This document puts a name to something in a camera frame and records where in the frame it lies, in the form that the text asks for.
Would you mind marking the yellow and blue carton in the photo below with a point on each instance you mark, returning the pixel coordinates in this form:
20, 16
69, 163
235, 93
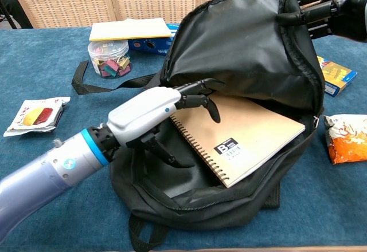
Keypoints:
338, 77

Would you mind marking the clear jar of coloured clips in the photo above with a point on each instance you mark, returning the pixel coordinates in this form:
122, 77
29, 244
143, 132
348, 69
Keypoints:
110, 60

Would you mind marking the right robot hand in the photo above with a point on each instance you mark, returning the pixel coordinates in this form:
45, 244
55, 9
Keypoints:
344, 11

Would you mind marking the black backpack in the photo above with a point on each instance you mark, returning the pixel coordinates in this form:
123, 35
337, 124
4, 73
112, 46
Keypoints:
243, 48

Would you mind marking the white snack packet burger picture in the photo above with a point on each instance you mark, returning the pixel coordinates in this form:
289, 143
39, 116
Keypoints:
34, 117

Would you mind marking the white pad with yellow edge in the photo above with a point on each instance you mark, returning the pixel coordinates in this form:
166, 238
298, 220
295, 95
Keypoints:
129, 30

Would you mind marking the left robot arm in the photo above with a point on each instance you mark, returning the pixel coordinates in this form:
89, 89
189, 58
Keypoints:
48, 171

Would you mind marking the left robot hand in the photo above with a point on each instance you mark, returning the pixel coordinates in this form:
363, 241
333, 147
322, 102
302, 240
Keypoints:
140, 111

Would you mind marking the person dark trouser leg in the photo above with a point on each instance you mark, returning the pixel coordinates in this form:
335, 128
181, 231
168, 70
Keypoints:
14, 8

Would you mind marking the blue cardboard box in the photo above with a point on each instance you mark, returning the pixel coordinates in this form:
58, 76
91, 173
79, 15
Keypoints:
152, 45

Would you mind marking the orange and white snack bag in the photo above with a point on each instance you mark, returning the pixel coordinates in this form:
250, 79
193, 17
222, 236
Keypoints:
349, 140

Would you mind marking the kraft spiral notebook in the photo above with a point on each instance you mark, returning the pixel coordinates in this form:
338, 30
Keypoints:
243, 137

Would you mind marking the blue table mat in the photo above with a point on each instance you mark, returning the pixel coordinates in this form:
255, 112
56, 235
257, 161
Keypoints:
43, 68

